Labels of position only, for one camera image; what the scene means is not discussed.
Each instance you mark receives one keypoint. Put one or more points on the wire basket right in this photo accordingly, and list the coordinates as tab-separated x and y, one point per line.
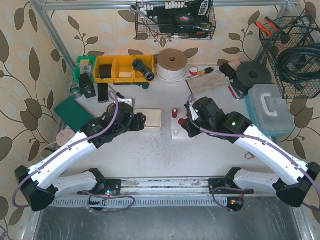
294	56

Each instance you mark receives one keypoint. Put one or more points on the white cable spool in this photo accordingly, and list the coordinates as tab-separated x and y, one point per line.
171	66

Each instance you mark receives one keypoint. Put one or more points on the orange black screwdriver right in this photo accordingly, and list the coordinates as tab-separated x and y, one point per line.
203	72

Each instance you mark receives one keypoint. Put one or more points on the large red spring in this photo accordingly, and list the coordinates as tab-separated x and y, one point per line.
174	113
181	121

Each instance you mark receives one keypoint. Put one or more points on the teal clear toolbox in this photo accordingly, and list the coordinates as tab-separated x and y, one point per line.
268	110

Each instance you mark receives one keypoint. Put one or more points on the red handled hex key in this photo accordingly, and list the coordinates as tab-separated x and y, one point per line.
237	95

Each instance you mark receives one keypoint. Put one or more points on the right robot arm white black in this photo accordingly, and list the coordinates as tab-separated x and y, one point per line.
291	179

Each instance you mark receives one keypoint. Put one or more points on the wire basket top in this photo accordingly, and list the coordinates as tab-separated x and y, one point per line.
166	20

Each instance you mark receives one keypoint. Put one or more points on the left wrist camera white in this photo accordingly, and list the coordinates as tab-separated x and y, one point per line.
128	100

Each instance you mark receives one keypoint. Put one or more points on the white tray of springs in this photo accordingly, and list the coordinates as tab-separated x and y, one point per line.
153	122

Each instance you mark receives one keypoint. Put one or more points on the black green device box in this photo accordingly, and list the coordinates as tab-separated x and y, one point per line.
86	86

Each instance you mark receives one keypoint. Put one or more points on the wire basket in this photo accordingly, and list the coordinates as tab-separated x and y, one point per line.
166	20
294	56

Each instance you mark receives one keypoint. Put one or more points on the black filament spool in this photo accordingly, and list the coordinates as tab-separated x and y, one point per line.
249	74

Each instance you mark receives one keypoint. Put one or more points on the green storage bin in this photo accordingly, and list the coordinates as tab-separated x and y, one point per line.
84	65

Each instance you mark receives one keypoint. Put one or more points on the yellow storage bin row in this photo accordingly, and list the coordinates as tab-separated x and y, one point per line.
122	71

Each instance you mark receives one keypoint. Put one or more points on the glass jar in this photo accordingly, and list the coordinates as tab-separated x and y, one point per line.
75	90

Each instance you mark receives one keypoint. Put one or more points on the white peg base plate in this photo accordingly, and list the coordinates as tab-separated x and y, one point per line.
177	132

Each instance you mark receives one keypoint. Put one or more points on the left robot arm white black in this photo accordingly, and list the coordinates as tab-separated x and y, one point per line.
42	183

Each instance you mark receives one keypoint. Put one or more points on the beige work glove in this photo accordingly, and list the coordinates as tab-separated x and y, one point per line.
208	82

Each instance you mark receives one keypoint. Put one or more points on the black pipe fitting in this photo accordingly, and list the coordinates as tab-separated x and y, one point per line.
139	66

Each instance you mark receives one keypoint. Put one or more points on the brass padlock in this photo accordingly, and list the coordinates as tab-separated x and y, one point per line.
249	156

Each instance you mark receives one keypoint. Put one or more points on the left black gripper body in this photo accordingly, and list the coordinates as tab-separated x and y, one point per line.
133	120

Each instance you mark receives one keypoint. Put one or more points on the black ribbed block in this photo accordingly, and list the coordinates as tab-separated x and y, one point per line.
103	93

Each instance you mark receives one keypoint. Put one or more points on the orange handled pliers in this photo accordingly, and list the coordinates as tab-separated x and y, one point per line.
264	29

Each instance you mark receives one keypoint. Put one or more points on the black sanding block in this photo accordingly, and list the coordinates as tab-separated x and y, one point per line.
228	71

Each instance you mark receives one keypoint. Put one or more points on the red tape roll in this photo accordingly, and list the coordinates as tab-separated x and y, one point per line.
193	71

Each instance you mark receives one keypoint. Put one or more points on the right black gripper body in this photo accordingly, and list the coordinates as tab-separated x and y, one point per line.
189	125

